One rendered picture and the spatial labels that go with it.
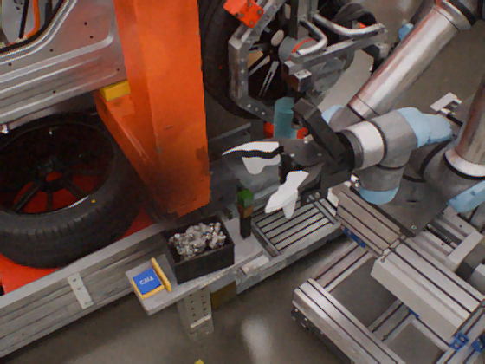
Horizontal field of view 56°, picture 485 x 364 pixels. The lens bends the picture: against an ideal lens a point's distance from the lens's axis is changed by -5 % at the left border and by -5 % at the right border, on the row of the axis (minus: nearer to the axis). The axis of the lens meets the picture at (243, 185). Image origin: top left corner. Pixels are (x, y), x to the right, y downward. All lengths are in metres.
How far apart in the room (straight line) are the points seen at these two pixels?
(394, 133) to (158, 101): 0.67
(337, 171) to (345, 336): 1.00
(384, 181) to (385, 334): 0.94
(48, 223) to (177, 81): 0.74
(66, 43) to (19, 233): 0.67
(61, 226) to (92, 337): 0.53
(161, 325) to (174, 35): 1.20
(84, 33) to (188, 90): 0.56
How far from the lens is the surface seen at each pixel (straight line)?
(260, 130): 2.09
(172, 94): 1.28
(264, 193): 2.16
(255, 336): 1.94
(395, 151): 0.83
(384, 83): 0.95
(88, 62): 1.75
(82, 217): 1.71
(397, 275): 1.27
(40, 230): 1.72
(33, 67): 1.72
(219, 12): 1.59
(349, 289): 1.84
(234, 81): 1.66
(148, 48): 1.18
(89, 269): 1.73
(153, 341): 1.96
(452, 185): 1.12
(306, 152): 0.75
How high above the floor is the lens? 1.75
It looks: 47 degrees down
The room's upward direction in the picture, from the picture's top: straight up
